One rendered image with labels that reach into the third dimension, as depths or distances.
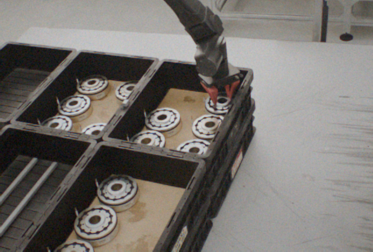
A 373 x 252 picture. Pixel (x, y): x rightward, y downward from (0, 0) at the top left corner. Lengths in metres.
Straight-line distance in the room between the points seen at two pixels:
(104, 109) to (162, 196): 0.43
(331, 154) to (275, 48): 0.62
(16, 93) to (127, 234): 0.78
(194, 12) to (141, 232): 0.56
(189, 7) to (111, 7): 2.87
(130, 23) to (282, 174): 2.57
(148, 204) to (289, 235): 0.37
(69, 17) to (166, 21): 0.77
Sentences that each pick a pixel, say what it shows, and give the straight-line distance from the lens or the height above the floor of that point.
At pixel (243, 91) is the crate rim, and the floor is 0.93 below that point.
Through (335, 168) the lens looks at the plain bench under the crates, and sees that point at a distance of 1.66.
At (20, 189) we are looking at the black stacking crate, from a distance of 1.58.
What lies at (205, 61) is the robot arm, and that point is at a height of 1.06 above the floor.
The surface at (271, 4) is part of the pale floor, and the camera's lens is 4.02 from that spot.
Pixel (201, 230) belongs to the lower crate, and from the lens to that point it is 1.44.
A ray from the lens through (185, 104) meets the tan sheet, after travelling 1.71.
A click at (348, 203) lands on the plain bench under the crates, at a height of 0.70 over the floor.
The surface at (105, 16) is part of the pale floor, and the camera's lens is 4.18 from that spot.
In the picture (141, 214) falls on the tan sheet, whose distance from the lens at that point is 1.40.
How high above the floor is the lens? 1.84
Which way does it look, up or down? 37 degrees down
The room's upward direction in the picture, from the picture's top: 9 degrees counter-clockwise
